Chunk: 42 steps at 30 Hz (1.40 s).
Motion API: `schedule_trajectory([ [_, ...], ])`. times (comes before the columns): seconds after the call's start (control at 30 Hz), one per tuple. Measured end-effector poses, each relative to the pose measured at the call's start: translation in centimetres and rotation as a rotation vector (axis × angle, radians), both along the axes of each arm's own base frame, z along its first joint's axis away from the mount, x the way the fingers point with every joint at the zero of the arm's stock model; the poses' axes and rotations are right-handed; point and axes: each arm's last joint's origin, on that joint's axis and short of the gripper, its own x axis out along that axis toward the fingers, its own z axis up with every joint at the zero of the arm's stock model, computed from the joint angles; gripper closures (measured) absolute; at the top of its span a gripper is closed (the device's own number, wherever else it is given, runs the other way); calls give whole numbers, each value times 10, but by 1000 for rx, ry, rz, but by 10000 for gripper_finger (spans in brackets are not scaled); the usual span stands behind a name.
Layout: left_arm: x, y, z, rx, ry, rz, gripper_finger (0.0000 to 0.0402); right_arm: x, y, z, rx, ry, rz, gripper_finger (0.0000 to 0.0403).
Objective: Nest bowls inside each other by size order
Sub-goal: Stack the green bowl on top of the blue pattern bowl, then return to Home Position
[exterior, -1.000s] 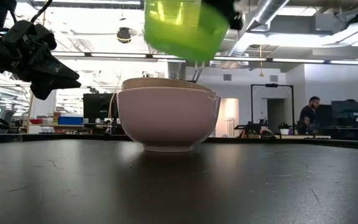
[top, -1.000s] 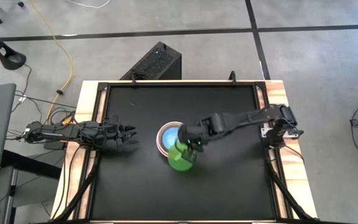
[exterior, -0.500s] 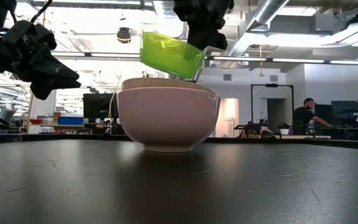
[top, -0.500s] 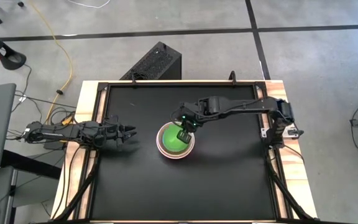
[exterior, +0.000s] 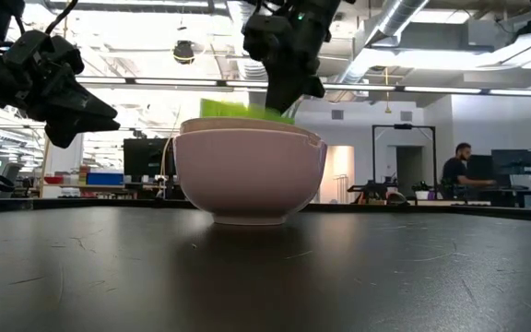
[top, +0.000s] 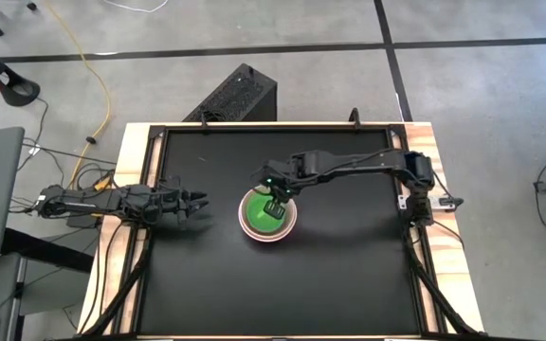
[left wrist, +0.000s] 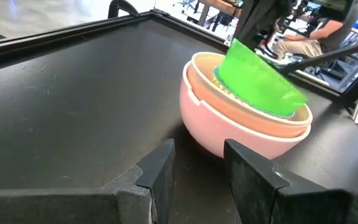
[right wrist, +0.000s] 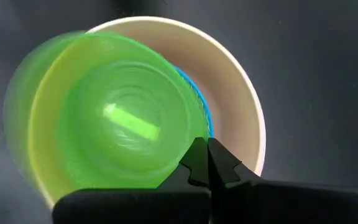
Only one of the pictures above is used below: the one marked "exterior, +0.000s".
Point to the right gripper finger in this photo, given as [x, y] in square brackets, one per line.
[284, 94]
[314, 87]

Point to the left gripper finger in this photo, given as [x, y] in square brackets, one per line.
[79, 103]
[74, 131]

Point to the translucent green plastic bowl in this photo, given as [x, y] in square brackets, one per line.
[233, 110]

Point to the large white bowl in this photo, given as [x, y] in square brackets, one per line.
[228, 124]

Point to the pink ceramic bowl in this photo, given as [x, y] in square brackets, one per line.
[247, 180]

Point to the red bowl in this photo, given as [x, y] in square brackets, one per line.
[54, 180]

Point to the blue storage bin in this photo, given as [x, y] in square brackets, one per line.
[104, 179]

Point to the long ceiling light strip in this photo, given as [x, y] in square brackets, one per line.
[385, 87]

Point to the black computer monitor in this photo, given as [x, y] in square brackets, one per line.
[143, 159]

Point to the grey office chair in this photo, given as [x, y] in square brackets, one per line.
[9, 173]

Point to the white potted plant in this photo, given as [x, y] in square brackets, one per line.
[421, 193]

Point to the seated person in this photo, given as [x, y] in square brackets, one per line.
[454, 170]

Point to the dark desk monitor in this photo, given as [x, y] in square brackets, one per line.
[480, 168]

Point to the wide desk monitor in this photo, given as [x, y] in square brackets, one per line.
[514, 161]

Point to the square wall vent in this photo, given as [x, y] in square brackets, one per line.
[406, 116]
[337, 115]

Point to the ribbed silver ceiling duct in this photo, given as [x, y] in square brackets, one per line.
[247, 69]

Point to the smooth silver ceiling duct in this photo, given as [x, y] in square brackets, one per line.
[385, 32]

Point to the tall black metal frame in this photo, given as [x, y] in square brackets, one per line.
[404, 126]

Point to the black dome ceiling camera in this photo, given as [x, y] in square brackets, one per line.
[184, 51]

